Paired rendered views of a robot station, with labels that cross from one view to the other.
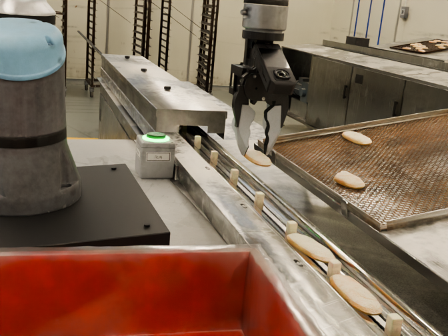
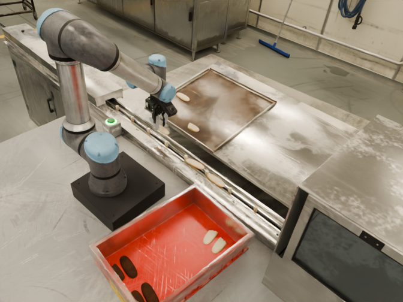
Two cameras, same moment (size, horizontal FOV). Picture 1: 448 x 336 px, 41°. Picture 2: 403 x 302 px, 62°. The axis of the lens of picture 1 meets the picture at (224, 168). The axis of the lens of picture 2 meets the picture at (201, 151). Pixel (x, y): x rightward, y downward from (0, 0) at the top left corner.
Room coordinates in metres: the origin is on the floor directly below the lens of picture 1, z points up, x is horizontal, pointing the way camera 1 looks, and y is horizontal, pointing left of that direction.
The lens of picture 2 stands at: (-0.21, 0.43, 1.90)
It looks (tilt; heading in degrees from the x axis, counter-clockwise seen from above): 40 degrees down; 330
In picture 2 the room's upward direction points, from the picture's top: 6 degrees clockwise
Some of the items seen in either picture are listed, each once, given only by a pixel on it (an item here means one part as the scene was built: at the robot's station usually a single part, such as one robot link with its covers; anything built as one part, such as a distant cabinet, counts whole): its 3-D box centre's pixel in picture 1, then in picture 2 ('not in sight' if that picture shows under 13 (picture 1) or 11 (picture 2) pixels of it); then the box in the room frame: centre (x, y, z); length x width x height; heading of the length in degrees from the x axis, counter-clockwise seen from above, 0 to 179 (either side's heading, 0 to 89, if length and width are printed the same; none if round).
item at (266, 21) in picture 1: (263, 19); not in sight; (1.04, -0.04, 1.16); 0.08 x 0.08 x 0.05
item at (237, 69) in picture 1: (258, 67); (156, 99); (1.05, -0.04, 1.08); 0.09 x 0.08 x 0.12; 19
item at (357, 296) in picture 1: (355, 291); (215, 180); (0.67, -0.17, 0.86); 0.10 x 0.04 x 0.01; 19
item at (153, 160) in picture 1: (155, 164); (112, 130); (1.21, 0.14, 0.84); 0.08 x 0.08 x 0.11; 19
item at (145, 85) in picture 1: (147, 83); (56, 59); (2.04, 0.29, 0.89); 1.25 x 0.18 x 0.09; 19
